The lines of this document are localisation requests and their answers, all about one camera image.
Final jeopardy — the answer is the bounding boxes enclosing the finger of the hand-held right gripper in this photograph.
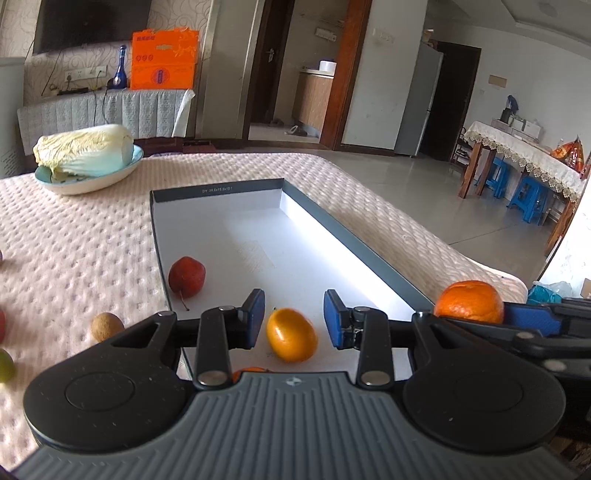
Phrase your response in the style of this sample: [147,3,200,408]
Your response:
[480,324,591,371]
[502,298,591,340]

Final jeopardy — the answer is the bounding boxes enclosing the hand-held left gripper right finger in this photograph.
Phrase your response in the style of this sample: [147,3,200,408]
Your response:
[322,289,484,388]

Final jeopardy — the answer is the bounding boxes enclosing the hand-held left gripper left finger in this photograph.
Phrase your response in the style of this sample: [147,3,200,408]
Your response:
[107,289,267,391]

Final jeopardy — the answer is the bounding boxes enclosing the smooth orange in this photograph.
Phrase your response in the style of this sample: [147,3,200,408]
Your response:
[266,308,319,363]
[231,367,274,383]

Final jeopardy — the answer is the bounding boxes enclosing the bumpy mandarin orange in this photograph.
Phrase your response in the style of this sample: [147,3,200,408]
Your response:
[434,280,505,325]

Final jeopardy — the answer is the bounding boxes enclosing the grey box with white inside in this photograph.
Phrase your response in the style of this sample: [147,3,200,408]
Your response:
[149,178,437,377]

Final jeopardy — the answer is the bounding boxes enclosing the teal plastic bag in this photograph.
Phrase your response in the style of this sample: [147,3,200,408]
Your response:
[527,281,573,305]

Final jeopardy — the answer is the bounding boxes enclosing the blue plastic stool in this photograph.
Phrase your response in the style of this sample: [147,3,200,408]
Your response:
[480,158,512,200]
[507,172,554,225]

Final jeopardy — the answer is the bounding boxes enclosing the small brown fruit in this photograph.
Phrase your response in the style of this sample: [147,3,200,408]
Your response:
[91,312,125,343]

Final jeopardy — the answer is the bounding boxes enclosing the orange snack bags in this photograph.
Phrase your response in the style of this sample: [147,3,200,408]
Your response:
[550,137,586,174]

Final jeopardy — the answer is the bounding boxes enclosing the wooden table with lace cloth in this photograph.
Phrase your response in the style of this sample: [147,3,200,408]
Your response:
[459,119,587,257]

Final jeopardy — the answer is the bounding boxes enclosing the light blue plate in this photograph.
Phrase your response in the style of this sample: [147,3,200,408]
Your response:
[34,144,145,195]

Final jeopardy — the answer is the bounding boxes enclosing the wooden kitchen cabinet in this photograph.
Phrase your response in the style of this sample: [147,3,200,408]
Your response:
[292,69,334,133]

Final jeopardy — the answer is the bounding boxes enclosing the grey refrigerator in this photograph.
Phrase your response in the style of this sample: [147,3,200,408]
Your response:
[394,43,445,158]

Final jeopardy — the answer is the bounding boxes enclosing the napa cabbage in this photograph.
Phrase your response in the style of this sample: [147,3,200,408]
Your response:
[32,124,136,182]

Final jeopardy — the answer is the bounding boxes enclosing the small green fruit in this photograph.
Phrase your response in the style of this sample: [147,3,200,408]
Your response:
[0,348,16,384]

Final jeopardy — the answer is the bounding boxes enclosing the orange gift box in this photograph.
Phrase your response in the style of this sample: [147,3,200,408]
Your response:
[130,28,201,90]

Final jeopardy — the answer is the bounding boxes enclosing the cloth-covered cabinet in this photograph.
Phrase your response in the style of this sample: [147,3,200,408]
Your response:
[17,89,197,139]

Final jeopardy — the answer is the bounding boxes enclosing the blue glass bottle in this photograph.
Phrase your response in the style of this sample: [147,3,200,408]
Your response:
[107,45,130,89]

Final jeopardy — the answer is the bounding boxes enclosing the white chest freezer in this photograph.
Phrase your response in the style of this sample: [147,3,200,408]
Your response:
[0,58,27,180]

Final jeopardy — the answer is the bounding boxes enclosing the black television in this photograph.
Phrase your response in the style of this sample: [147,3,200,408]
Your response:
[33,0,153,55]

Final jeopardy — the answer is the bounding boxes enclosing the brown wooden door frame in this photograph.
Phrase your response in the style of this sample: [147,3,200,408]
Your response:
[320,0,373,151]

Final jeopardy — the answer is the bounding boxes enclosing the black cable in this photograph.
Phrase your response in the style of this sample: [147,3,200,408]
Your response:
[92,87,114,126]

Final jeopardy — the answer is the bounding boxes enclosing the white wall socket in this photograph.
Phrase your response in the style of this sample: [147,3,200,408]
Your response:
[64,66,108,80]

